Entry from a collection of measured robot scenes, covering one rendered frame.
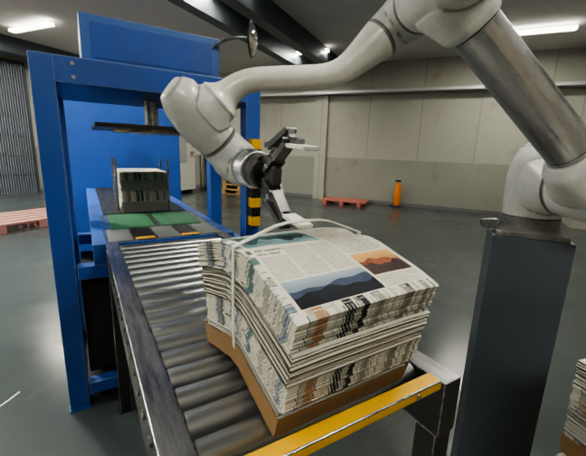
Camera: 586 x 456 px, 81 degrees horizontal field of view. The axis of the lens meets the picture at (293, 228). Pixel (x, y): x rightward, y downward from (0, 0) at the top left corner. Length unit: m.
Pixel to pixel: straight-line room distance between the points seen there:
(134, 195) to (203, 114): 1.68
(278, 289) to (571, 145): 0.74
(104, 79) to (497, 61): 1.40
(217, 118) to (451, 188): 8.12
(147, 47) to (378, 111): 7.53
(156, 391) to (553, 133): 0.96
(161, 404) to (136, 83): 1.35
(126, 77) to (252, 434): 1.46
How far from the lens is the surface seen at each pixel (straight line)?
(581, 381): 0.98
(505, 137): 8.79
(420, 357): 0.83
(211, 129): 0.83
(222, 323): 0.73
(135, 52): 1.86
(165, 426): 0.64
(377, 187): 8.93
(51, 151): 1.69
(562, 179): 1.01
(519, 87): 0.91
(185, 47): 1.91
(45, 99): 1.70
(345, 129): 9.14
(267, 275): 0.52
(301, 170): 9.53
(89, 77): 1.71
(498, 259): 1.19
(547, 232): 1.22
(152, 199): 2.47
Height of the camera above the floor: 1.22
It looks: 13 degrees down
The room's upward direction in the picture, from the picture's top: 2 degrees clockwise
